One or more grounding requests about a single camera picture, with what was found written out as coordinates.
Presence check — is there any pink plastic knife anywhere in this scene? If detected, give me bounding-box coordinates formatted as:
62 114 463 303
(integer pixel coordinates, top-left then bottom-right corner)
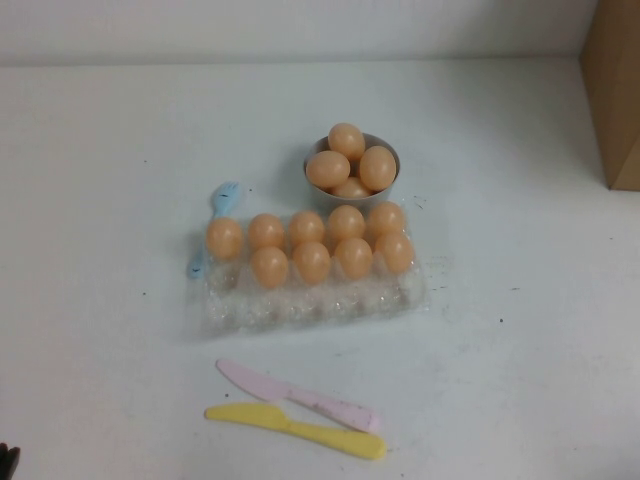
215 358 385 434

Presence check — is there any orange plastic egg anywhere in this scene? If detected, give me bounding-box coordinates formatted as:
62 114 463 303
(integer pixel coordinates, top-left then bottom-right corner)
248 212 287 251
288 209 327 246
334 236 374 280
206 217 245 260
328 204 367 241
328 122 367 162
374 232 416 274
292 240 332 285
359 145 398 192
332 176 373 199
369 201 407 236
305 150 352 189
250 245 290 288

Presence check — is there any grey round bowl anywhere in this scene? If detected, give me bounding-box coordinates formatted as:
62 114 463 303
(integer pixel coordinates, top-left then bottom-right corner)
303 132 402 211

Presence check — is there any brown cardboard box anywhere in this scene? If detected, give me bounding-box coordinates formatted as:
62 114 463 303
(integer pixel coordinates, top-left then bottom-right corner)
579 0 640 192

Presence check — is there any light blue plastic spork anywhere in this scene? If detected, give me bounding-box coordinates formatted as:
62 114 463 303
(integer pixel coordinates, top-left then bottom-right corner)
187 180 246 280

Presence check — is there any clear plastic egg tray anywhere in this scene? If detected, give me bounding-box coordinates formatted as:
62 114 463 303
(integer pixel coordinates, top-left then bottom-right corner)
187 202 432 341

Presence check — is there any yellow plastic knife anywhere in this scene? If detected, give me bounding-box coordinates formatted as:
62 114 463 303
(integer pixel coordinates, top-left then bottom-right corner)
204 402 389 462

